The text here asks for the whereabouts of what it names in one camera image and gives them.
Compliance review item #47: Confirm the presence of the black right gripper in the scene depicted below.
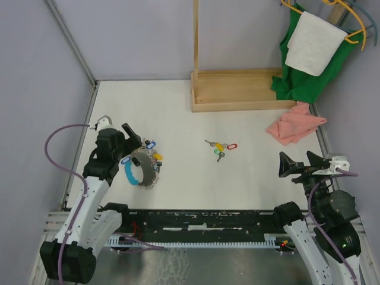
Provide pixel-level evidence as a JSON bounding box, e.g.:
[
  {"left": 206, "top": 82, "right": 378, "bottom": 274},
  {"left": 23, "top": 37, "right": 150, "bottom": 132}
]
[{"left": 277, "top": 150, "right": 331, "bottom": 219}]

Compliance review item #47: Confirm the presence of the metal keyring organizer blue handle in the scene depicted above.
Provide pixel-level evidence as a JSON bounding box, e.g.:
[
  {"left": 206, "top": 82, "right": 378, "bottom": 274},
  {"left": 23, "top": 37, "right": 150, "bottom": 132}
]
[{"left": 123, "top": 138, "right": 164, "bottom": 189}]

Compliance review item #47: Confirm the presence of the key with red tag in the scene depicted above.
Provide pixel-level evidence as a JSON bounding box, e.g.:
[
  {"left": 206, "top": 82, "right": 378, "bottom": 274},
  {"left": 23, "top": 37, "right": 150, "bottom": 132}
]
[{"left": 224, "top": 143, "right": 238, "bottom": 150}]

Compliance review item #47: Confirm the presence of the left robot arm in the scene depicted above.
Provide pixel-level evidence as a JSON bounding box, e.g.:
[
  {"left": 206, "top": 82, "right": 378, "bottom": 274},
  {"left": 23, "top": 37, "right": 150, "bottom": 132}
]
[{"left": 40, "top": 120, "right": 142, "bottom": 284}]

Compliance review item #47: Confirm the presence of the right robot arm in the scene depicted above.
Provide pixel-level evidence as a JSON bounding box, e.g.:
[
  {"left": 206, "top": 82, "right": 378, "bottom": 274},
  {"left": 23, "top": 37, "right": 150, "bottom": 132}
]
[{"left": 272, "top": 151, "right": 362, "bottom": 284}]

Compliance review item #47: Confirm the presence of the blue key tag on organizer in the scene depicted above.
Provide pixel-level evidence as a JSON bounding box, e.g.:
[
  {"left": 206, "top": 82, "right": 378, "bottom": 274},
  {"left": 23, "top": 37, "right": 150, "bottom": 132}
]
[{"left": 146, "top": 141, "right": 156, "bottom": 149}]

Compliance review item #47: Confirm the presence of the yellow key tag on organizer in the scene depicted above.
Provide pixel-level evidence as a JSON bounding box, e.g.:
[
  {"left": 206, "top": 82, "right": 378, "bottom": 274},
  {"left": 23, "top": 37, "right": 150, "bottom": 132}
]
[{"left": 153, "top": 153, "right": 163, "bottom": 160}]

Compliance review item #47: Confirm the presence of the black key tag on organizer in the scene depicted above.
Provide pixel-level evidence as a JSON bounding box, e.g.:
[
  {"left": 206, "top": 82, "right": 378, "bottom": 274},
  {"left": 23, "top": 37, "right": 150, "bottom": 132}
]
[{"left": 154, "top": 161, "right": 162, "bottom": 172}]

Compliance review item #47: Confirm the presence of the pink cloth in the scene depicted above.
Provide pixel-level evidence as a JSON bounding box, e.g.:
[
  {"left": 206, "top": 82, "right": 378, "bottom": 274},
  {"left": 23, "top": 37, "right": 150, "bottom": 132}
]
[{"left": 265, "top": 102, "right": 327, "bottom": 146}]

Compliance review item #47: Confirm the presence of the green shirt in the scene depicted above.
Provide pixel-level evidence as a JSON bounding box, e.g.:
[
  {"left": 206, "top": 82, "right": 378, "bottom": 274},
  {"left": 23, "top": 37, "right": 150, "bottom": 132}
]
[{"left": 271, "top": 3, "right": 363, "bottom": 104}]

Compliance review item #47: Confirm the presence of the key with green tag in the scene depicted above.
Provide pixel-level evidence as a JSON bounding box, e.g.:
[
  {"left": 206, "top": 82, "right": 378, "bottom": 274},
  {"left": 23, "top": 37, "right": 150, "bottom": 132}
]
[{"left": 214, "top": 149, "right": 225, "bottom": 162}]

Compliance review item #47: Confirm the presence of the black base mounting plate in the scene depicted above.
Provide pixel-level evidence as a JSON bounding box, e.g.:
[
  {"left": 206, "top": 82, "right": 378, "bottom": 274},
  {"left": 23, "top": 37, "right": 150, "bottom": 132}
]
[{"left": 117, "top": 209, "right": 284, "bottom": 238}]

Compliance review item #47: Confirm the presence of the key with yellow tag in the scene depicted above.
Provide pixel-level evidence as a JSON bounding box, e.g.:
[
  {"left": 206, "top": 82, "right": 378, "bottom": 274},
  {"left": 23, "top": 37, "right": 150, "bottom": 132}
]
[{"left": 204, "top": 140, "right": 224, "bottom": 151}]

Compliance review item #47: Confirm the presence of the white towel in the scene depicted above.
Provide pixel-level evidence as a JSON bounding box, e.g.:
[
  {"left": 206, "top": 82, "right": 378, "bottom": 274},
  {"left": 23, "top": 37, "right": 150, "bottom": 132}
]
[{"left": 285, "top": 11, "right": 348, "bottom": 77}]

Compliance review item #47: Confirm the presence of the teal clothes hanger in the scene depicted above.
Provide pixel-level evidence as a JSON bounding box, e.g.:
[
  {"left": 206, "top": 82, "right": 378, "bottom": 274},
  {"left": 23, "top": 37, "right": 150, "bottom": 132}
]
[{"left": 337, "top": 1, "right": 379, "bottom": 47}]

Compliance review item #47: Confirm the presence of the yellow clothes hanger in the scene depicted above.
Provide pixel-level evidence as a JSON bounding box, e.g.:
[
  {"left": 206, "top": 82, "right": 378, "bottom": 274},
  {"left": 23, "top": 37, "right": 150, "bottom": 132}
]
[{"left": 280, "top": 0, "right": 368, "bottom": 52}]

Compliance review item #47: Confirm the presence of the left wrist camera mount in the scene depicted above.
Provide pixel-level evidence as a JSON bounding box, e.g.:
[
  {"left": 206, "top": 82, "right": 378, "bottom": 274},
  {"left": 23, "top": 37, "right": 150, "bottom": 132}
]
[{"left": 89, "top": 115, "right": 113, "bottom": 132}]

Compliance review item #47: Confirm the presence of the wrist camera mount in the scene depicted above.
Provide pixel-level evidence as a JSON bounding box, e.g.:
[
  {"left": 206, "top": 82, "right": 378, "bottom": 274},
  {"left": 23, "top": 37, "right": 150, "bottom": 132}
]
[
  {"left": 89, "top": 115, "right": 113, "bottom": 132},
  {"left": 329, "top": 156, "right": 350, "bottom": 173}
]

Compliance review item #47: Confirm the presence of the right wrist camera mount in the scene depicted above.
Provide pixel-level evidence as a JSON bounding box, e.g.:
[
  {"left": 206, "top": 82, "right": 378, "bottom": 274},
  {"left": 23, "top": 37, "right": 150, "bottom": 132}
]
[{"left": 329, "top": 156, "right": 350, "bottom": 173}]

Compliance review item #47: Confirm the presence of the white cable duct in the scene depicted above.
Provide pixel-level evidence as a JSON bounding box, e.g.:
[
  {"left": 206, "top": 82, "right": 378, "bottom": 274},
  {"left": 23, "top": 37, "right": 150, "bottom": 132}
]
[{"left": 106, "top": 233, "right": 283, "bottom": 248}]

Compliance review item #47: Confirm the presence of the wooden rack frame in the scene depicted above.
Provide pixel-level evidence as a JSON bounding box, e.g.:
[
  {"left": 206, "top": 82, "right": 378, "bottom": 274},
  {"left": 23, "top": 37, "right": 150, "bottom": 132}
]
[{"left": 191, "top": 1, "right": 296, "bottom": 112}]

